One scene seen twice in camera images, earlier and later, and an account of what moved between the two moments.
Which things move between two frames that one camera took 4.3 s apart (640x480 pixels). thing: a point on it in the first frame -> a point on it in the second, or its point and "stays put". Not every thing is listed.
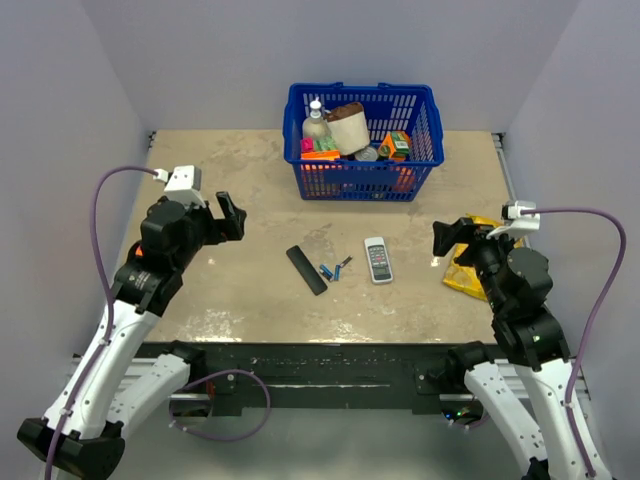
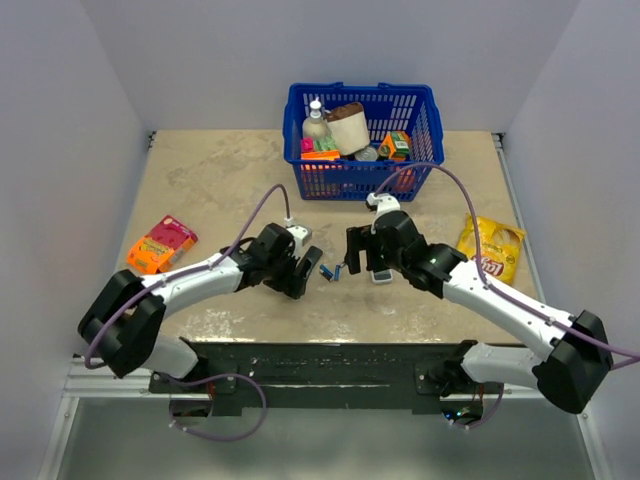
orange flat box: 321,156 stays put
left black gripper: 221,230 -> 298,283
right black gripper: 461,230 -> 359,239
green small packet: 326,144 stays put
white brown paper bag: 348,127 stays put
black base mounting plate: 321,375 stays put
